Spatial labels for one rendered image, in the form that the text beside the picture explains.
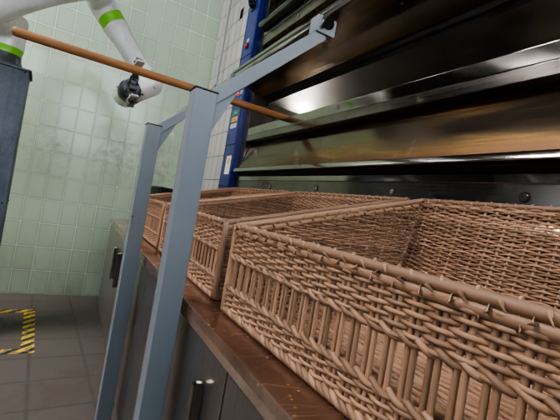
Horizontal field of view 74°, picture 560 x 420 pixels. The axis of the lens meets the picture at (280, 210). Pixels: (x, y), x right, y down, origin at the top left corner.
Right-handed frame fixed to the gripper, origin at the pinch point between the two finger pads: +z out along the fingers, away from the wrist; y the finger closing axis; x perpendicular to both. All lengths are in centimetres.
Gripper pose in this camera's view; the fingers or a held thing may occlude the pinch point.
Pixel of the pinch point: (137, 78)
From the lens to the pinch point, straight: 162.9
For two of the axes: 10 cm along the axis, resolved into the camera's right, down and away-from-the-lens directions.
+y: -1.8, 9.8, -0.1
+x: -8.5, -1.6, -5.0
